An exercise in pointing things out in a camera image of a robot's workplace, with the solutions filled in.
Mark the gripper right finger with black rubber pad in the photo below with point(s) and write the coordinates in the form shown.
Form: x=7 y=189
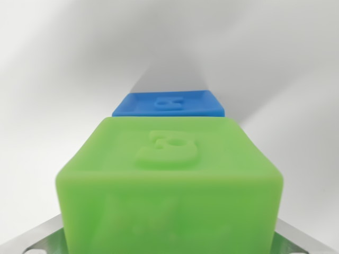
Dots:
x=299 y=244

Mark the blue embossed cube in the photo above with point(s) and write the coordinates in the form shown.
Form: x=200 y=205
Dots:
x=137 y=105

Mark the green embossed cube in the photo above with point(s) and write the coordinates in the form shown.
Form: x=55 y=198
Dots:
x=169 y=201

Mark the gripper left finger with black rubber pad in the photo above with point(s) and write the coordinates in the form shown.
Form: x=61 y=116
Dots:
x=34 y=242

